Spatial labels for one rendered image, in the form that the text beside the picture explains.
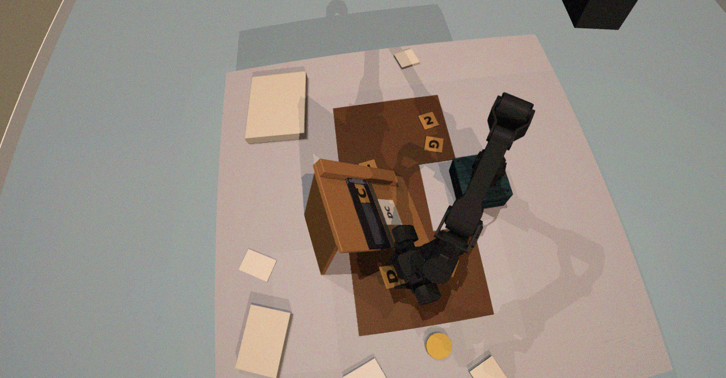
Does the white paper ticket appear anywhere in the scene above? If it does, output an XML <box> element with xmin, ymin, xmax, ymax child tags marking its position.
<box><xmin>378</xmin><ymin>199</ymin><xmax>402</xmax><ymax>225</ymax></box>

